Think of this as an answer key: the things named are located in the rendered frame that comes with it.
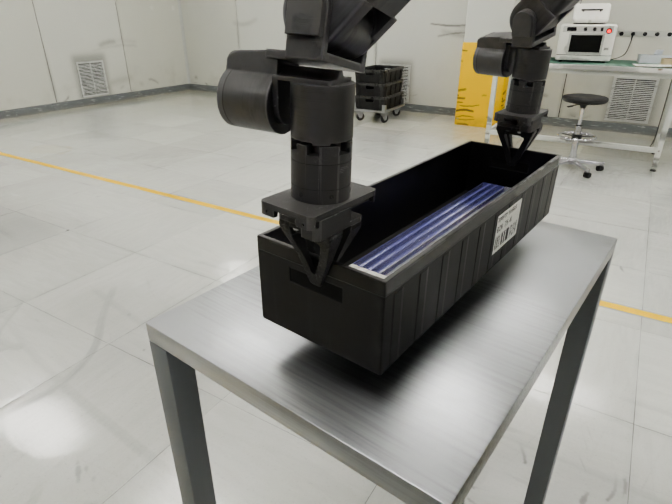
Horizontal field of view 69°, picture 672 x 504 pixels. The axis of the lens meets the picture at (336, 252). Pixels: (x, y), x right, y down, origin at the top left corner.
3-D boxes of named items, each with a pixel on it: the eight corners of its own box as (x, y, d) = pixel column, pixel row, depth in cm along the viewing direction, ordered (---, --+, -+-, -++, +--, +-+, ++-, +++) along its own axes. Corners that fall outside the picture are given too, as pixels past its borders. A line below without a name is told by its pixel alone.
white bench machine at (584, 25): (556, 58, 456) (566, 4, 436) (608, 60, 439) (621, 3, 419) (553, 61, 427) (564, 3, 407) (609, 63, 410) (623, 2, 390)
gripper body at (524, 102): (492, 123, 86) (499, 79, 83) (512, 114, 93) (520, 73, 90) (529, 129, 82) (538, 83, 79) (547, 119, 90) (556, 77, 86)
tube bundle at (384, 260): (358, 333, 55) (359, 308, 53) (311, 312, 59) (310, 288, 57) (516, 206, 91) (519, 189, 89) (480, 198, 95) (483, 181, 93)
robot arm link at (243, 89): (326, -21, 36) (374, 7, 44) (207, -23, 41) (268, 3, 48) (307, 143, 39) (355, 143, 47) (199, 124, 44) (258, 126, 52)
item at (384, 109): (372, 112, 649) (374, 64, 623) (404, 115, 630) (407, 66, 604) (350, 120, 598) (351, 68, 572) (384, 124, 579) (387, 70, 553)
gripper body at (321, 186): (259, 218, 46) (256, 140, 43) (327, 190, 53) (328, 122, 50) (311, 237, 43) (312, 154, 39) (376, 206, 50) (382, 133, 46)
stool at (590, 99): (524, 163, 426) (536, 92, 400) (573, 159, 437) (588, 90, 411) (562, 181, 381) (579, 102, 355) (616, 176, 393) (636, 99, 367)
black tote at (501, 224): (380, 376, 50) (385, 282, 45) (262, 317, 60) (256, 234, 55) (548, 213, 91) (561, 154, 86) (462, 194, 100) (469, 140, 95)
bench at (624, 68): (499, 134, 528) (510, 55, 493) (660, 153, 459) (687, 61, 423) (479, 149, 471) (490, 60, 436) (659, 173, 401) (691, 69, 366)
